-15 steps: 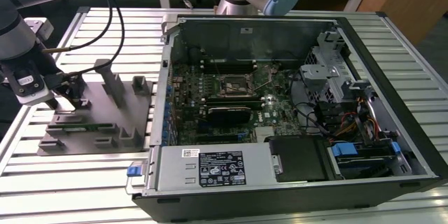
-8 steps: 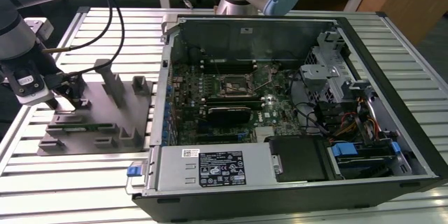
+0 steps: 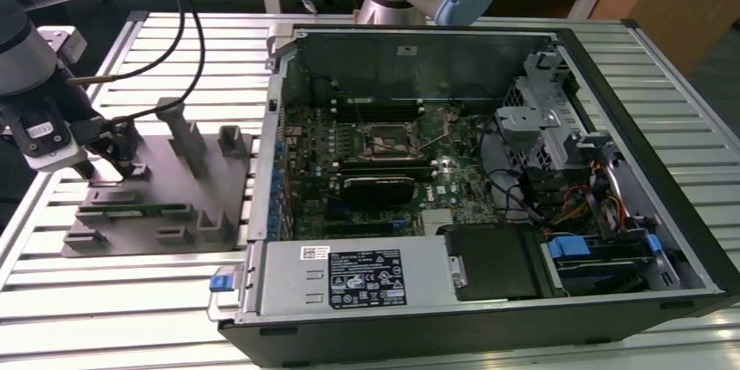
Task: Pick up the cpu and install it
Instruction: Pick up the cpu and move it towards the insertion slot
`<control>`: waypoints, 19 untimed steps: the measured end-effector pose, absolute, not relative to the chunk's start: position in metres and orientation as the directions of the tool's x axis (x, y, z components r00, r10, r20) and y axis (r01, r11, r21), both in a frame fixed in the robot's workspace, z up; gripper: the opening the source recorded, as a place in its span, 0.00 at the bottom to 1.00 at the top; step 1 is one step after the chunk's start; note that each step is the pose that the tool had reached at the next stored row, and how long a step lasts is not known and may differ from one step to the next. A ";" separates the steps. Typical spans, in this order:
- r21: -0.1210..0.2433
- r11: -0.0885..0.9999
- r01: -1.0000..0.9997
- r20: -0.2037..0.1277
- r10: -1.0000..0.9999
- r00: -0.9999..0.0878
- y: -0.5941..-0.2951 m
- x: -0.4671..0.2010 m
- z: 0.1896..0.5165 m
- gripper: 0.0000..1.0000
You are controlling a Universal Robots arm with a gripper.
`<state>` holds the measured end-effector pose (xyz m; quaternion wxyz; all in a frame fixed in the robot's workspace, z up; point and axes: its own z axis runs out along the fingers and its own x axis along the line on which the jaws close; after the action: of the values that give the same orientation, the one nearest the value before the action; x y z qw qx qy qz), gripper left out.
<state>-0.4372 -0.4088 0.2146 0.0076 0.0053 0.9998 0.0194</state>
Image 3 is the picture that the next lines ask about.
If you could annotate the silver metal disk bay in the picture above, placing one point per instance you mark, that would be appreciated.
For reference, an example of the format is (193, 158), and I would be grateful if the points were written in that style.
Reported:
(533, 127)

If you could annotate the green RAM stick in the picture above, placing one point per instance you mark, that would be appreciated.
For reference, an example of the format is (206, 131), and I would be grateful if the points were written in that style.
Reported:
(150, 210)

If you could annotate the blue case latch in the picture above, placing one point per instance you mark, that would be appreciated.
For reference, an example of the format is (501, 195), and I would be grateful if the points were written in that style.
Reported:
(223, 283)

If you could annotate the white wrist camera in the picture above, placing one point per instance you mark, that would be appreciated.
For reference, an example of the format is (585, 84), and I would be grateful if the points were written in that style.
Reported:
(53, 157)

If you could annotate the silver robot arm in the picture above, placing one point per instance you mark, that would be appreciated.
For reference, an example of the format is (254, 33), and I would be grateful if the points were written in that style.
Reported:
(23, 58)

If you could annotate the green motherboard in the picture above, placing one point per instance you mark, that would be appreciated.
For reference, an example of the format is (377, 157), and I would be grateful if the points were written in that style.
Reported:
(469, 162)

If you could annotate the hard disk in blue carrier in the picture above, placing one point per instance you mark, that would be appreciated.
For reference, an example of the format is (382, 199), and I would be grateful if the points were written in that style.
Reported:
(570, 248)

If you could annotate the wooden cabinet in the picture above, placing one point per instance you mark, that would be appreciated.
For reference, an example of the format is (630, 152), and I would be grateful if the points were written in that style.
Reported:
(682, 6)

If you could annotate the silver power supply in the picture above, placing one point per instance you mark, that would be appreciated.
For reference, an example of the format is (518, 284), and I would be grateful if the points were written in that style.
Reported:
(290, 283)

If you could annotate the black PC case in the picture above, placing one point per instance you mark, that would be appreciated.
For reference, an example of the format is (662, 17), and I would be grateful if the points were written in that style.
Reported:
(463, 335)

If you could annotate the silver chipset heatsink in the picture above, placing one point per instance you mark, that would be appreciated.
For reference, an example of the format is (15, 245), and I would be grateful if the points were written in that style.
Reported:
(441, 222)

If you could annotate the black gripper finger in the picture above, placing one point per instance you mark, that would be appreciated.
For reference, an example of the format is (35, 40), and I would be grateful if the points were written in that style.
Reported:
(86, 168)
(125, 144)

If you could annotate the black graphics card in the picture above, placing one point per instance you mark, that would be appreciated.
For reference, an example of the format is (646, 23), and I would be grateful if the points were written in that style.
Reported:
(377, 192)

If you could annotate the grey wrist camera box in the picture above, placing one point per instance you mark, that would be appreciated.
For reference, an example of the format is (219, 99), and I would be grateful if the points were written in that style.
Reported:
(70, 47)

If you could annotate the black expansion slot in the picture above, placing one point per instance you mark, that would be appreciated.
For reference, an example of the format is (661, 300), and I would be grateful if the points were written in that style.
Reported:
(359, 228)

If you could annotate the white label sticker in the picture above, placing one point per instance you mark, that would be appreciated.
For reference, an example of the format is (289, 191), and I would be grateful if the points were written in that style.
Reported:
(407, 50)

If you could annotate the grey parts rack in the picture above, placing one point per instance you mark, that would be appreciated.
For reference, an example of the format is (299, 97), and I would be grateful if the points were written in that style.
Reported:
(174, 214)

